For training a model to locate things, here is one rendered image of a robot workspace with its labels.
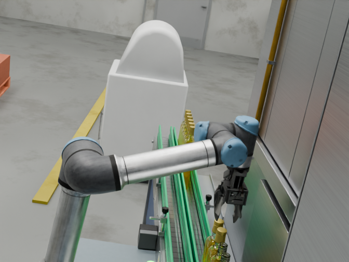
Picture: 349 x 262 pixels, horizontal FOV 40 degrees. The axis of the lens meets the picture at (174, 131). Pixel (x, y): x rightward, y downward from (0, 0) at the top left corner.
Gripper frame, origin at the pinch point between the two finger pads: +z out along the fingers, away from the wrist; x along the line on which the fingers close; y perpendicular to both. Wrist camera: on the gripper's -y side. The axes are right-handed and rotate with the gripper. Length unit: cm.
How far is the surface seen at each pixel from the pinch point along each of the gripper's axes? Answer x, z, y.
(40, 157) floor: -110, 120, -297
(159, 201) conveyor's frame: -15, 33, -68
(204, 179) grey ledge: 11, 33, -100
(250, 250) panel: 11.5, 12.8, -1.4
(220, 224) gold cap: -0.1, 5.2, -4.1
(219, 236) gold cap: -1.1, 6.7, 1.5
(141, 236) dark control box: -23, 39, -46
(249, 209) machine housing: 14.7, 8.1, -22.3
